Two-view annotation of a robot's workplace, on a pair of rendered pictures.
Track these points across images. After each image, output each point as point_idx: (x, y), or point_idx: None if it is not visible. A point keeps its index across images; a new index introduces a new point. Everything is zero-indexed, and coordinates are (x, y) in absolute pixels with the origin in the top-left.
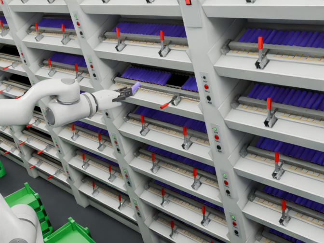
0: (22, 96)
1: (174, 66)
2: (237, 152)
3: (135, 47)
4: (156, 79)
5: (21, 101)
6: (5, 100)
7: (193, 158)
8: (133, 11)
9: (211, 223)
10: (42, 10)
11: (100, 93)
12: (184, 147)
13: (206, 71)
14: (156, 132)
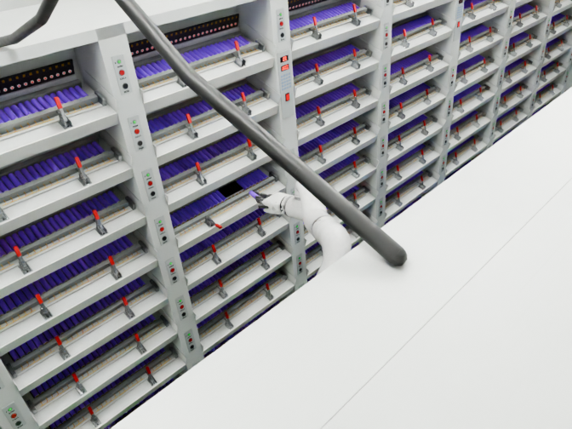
0: (311, 205)
1: (264, 162)
2: None
3: (214, 173)
4: (215, 200)
5: (319, 205)
6: (318, 211)
7: (270, 237)
8: (231, 130)
9: (272, 293)
10: (60, 208)
11: (280, 197)
12: (265, 232)
13: (292, 147)
14: (225, 252)
